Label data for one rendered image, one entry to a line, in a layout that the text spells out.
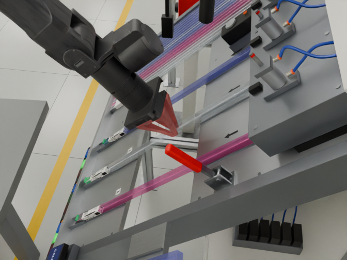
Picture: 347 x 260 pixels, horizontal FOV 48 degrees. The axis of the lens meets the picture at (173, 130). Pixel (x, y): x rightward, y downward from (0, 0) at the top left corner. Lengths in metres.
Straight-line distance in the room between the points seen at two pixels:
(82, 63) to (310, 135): 0.35
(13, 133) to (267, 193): 0.94
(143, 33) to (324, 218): 0.69
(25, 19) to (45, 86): 1.79
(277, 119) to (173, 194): 1.34
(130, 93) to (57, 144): 1.40
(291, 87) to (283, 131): 0.06
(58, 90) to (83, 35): 1.72
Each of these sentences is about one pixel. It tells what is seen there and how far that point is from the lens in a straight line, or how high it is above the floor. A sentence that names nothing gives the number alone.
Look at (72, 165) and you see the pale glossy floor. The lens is 1.95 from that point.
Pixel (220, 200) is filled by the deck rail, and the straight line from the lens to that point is 0.55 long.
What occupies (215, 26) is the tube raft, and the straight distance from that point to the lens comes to 0.94.
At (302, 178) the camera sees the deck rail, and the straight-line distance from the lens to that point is 0.50.
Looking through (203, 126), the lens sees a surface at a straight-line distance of 0.71.
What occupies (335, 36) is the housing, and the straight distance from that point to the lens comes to 0.50.
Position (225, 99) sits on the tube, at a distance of 0.69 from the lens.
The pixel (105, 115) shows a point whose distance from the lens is 1.10.
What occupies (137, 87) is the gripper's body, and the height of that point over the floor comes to 1.06.
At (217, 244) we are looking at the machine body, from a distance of 1.00.
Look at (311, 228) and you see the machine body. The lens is 1.07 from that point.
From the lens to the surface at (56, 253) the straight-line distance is 0.81.
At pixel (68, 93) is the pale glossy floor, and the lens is 2.32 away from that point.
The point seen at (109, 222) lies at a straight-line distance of 0.79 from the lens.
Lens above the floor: 1.51
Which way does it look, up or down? 48 degrees down
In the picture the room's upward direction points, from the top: straight up
